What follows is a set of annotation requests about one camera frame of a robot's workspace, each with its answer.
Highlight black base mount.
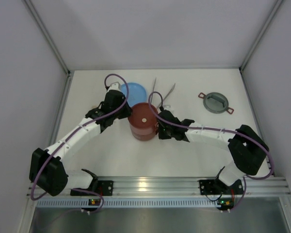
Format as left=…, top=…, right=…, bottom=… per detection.
left=198, top=179, right=243, bottom=196
left=70, top=179, right=113, bottom=196

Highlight long metal tongs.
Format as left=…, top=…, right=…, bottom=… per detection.
left=151, top=77, right=176, bottom=109

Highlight perforated cable duct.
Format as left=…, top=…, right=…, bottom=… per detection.
left=36, top=198, right=225, bottom=208

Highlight aluminium front rail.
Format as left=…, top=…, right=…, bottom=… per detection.
left=26, top=176, right=291, bottom=199

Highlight grey lid with handle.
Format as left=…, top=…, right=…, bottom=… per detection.
left=198, top=92, right=234, bottom=115

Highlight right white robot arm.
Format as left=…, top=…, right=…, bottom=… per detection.
left=157, top=105, right=269, bottom=187

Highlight red lid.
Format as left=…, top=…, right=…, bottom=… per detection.
left=128, top=102, right=158, bottom=129

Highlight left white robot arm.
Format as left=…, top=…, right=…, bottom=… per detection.
left=30, top=83, right=132, bottom=196

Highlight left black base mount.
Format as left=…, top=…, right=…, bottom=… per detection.
left=70, top=179, right=113, bottom=196

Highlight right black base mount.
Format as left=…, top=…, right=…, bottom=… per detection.
left=198, top=179, right=243, bottom=196

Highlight blue plate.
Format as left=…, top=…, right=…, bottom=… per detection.
left=128, top=83, right=147, bottom=107

